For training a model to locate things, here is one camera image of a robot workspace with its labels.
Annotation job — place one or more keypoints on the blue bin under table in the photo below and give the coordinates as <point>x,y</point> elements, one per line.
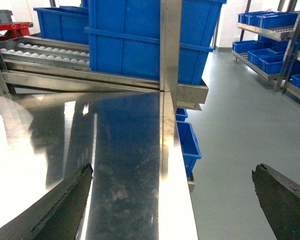
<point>189,146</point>

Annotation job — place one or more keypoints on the red metal frame table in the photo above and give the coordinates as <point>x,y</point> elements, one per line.
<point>15,30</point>

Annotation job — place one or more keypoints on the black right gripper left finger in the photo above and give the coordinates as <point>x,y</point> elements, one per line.
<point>55,216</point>

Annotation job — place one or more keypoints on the blue crate behind left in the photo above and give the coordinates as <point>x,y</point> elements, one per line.
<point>64,23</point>

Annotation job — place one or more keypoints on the steel shelf rack with bins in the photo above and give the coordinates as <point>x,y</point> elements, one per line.
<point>275,54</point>

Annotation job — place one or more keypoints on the steel roller conveyor rack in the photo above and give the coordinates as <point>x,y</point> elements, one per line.
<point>56,76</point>

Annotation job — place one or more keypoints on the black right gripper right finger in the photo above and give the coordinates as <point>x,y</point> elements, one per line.
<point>279,199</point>

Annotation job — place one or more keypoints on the large blue plastic crate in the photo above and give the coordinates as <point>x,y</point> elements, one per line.
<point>124,37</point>

